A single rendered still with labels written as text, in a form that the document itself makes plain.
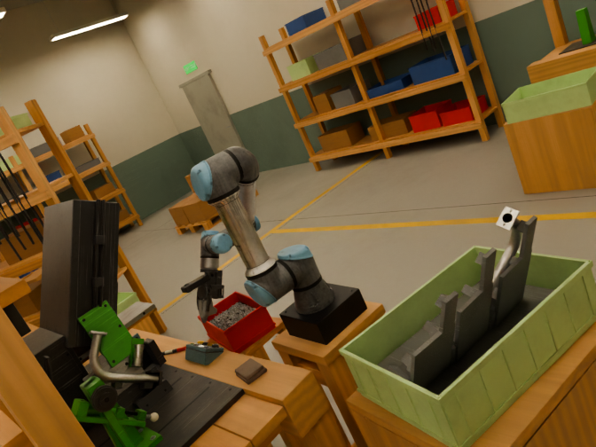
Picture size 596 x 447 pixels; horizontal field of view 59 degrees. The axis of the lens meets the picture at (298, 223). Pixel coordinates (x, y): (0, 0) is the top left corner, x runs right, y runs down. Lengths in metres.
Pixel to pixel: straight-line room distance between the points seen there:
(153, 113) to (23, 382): 11.08
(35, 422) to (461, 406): 0.94
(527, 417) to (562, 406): 0.12
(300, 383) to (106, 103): 10.52
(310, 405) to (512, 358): 0.62
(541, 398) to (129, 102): 11.15
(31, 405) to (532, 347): 1.18
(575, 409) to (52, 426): 1.25
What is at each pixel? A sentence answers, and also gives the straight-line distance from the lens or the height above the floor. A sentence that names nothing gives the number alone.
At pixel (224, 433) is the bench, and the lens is 1.69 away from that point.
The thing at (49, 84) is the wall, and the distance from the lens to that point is 11.58.
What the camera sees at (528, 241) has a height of 1.07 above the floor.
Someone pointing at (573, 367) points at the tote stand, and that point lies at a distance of 1.56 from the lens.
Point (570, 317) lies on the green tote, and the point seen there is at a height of 0.87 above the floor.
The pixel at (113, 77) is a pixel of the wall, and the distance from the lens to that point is 12.05.
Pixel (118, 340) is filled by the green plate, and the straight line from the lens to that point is 2.03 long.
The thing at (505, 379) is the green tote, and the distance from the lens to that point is 1.45.
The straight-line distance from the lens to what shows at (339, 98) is 7.61.
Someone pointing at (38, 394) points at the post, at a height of 1.36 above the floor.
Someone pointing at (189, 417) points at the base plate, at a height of 0.90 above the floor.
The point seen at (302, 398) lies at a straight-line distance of 1.69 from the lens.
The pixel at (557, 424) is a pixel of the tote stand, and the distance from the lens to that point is 1.54.
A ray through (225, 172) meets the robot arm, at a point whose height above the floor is 1.53.
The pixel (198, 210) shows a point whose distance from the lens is 7.99.
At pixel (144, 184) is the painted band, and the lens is 11.83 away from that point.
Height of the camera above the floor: 1.77
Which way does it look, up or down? 16 degrees down
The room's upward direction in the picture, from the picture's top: 25 degrees counter-clockwise
